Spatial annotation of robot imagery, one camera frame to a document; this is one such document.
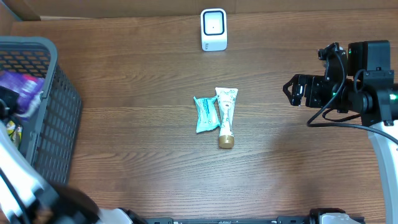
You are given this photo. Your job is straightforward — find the white tube gold cap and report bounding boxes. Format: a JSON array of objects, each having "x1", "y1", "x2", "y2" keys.
[{"x1": 215, "y1": 87, "x2": 238, "y2": 149}]

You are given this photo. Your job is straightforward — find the teal wipes packet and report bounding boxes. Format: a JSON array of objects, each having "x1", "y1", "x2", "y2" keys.
[{"x1": 193, "y1": 96, "x2": 220, "y2": 133}]

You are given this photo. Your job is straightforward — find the purple pad package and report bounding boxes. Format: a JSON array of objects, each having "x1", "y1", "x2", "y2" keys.
[{"x1": 1, "y1": 72, "x2": 45, "y2": 120}]

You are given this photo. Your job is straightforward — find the green yellow snack packet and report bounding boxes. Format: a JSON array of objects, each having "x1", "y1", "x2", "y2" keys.
[{"x1": 6, "y1": 121, "x2": 22, "y2": 148}]

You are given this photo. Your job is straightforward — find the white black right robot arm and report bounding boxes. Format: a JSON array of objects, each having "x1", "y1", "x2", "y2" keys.
[{"x1": 282, "y1": 40, "x2": 397, "y2": 223}]

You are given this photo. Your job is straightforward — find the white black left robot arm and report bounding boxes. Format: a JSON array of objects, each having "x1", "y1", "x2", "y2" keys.
[{"x1": 1, "y1": 87, "x2": 133, "y2": 224}]

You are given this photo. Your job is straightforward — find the white barcode scanner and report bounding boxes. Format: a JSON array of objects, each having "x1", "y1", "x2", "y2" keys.
[{"x1": 200, "y1": 8, "x2": 228, "y2": 52}]

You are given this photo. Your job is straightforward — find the grey plastic basket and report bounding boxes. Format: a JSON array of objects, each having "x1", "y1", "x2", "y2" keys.
[{"x1": 1, "y1": 36, "x2": 83, "y2": 184}]

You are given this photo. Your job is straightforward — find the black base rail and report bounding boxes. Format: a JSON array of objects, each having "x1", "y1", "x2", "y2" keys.
[{"x1": 122, "y1": 208, "x2": 366, "y2": 224}]

